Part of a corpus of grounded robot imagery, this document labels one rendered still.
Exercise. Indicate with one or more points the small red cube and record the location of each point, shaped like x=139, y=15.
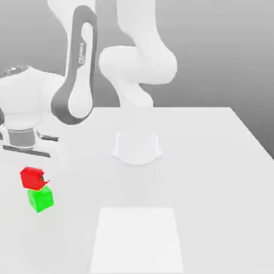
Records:
x=30, y=177

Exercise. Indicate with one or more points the small green cube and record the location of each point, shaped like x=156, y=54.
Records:
x=40, y=200

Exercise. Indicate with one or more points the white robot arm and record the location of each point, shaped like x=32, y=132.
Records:
x=137, y=64

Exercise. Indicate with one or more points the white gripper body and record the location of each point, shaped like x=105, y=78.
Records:
x=32, y=159

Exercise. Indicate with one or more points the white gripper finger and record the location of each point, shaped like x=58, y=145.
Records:
x=46, y=176

